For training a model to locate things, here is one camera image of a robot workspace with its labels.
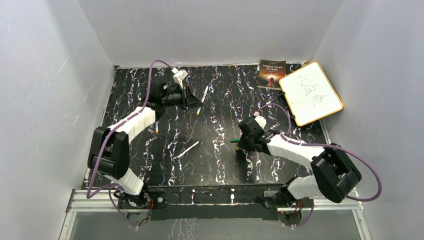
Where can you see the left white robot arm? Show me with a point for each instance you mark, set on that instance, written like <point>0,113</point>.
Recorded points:
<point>109,153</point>

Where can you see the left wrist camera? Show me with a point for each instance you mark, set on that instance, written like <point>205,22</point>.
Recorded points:
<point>179,76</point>

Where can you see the whiteboard with wooden frame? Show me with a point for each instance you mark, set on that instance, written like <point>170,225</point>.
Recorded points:
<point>309,94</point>

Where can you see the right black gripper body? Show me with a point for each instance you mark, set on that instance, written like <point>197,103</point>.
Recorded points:
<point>245,143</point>

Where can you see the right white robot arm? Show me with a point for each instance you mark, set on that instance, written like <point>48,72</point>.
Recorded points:
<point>334,173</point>

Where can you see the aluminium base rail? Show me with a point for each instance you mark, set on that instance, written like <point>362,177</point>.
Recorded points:
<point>96,219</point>

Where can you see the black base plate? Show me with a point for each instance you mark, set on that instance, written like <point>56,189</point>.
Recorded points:
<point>212,202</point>

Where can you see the dark book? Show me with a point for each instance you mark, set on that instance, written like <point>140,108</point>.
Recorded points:
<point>269,73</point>

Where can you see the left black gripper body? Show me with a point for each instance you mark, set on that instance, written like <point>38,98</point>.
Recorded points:
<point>174,99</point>

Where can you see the white marker pen yellow end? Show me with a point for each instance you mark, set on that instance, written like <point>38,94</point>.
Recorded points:
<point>202,99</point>

